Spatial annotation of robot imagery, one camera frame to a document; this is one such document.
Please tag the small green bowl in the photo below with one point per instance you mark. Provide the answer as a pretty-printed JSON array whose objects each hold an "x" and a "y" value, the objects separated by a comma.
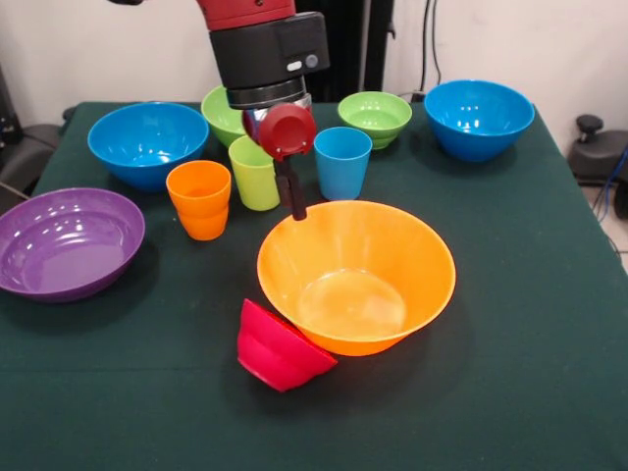
[{"x": 375, "y": 118}]

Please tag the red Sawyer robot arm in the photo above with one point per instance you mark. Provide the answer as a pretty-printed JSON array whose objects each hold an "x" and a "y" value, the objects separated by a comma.
[{"x": 265, "y": 49}]

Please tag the purple shallow bowl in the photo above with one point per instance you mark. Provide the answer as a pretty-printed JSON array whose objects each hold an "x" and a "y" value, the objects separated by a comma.
[{"x": 68, "y": 255}]

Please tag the large yellow-orange bowl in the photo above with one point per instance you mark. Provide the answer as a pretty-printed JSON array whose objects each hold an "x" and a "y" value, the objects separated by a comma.
[{"x": 358, "y": 275}]

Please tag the dark green tablecloth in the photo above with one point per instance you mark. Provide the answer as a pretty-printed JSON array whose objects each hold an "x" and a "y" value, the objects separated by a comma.
[{"x": 314, "y": 432}]

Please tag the orange plastic cup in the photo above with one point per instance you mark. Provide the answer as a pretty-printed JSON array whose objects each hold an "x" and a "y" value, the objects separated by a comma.
[{"x": 198, "y": 206}]

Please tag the dark grey stand foot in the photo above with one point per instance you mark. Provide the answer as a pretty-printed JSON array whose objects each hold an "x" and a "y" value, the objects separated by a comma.
[
  {"x": 29, "y": 147},
  {"x": 593, "y": 157}
]

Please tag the blue plastic cup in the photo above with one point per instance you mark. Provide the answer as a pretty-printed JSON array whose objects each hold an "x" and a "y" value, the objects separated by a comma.
[{"x": 342, "y": 167}]

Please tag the small pink-red bowl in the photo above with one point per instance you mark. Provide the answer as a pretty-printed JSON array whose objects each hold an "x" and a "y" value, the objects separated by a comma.
[{"x": 275, "y": 353}]

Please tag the blue plastic bowl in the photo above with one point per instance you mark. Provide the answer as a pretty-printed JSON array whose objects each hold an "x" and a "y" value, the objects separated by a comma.
[
  {"x": 478, "y": 122},
  {"x": 147, "y": 142}
]

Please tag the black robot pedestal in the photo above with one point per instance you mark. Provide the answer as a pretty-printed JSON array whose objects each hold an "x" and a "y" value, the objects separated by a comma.
[{"x": 358, "y": 49}]

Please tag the green plastic cup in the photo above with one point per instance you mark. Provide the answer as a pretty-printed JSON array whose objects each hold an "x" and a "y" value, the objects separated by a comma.
[{"x": 252, "y": 181}]

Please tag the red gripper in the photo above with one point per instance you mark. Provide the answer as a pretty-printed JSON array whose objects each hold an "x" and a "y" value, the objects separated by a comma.
[{"x": 287, "y": 132}]

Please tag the large green bowl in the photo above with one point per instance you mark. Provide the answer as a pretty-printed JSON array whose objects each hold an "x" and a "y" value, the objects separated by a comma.
[{"x": 218, "y": 120}]

